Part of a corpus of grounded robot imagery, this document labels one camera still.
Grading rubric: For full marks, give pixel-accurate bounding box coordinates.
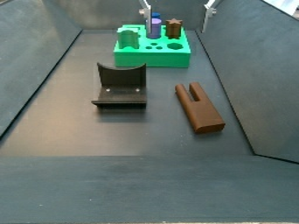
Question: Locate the brown square-circle forked object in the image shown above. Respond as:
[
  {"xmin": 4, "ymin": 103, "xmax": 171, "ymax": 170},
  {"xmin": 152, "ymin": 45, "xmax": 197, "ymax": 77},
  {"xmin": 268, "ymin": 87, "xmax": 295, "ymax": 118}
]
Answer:
[{"xmin": 175, "ymin": 82, "xmax": 225, "ymax": 134}]

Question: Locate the black curved fixture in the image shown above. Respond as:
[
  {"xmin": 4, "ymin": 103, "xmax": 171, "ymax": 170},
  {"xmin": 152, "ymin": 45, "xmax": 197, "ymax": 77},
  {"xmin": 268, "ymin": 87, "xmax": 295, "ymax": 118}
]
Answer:
[{"xmin": 92, "ymin": 63, "xmax": 146, "ymax": 107}]

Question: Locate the blue cylinder block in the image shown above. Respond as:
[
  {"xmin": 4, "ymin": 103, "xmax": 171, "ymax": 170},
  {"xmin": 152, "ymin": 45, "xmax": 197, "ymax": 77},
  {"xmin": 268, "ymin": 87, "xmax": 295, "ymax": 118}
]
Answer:
[{"xmin": 152, "ymin": 12, "xmax": 161, "ymax": 19}]

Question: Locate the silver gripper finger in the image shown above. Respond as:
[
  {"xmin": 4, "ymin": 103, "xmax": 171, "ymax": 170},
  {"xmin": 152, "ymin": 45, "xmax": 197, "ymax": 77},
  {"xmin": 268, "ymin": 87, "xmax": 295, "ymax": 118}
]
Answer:
[
  {"xmin": 137, "ymin": 0, "xmax": 152, "ymax": 33},
  {"xmin": 200, "ymin": 0, "xmax": 217, "ymax": 32}
]

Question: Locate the green shape sorter base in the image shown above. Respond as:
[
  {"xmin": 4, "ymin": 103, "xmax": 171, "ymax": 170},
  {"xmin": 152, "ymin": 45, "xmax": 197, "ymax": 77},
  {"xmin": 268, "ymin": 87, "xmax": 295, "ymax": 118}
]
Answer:
[{"xmin": 113, "ymin": 24, "xmax": 192, "ymax": 67}]

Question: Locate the brown star block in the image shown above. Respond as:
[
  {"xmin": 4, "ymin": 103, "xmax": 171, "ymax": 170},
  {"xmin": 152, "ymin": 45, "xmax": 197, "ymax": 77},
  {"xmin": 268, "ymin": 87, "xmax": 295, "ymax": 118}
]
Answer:
[{"xmin": 165, "ymin": 18, "xmax": 183, "ymax": 39}]

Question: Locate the purple cylinder block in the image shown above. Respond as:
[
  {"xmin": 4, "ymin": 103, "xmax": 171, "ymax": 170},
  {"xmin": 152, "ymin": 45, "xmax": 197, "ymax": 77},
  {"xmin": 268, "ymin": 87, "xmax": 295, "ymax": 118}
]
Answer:
[{"xmin": 145, "ymin": 18, "xmax": 161, "ymax": 39}]

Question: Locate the green arch block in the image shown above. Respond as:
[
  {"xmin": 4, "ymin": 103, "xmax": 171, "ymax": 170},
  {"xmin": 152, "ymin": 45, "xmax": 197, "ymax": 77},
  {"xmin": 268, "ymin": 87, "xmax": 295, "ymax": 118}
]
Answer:
[{"xmin": 116, "ymin": 27, "xmax": 138, "ymax": 49}]

